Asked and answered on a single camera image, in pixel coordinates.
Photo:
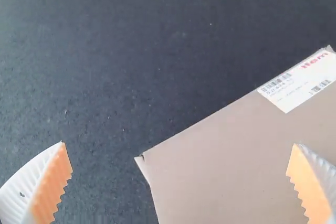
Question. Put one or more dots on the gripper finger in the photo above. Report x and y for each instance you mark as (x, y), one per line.
(29, 190)
(315, 190)

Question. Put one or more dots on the cardboard box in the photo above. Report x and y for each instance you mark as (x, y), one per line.
(223, 155)

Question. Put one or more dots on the black mat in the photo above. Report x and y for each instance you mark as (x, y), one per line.
(105, 51)

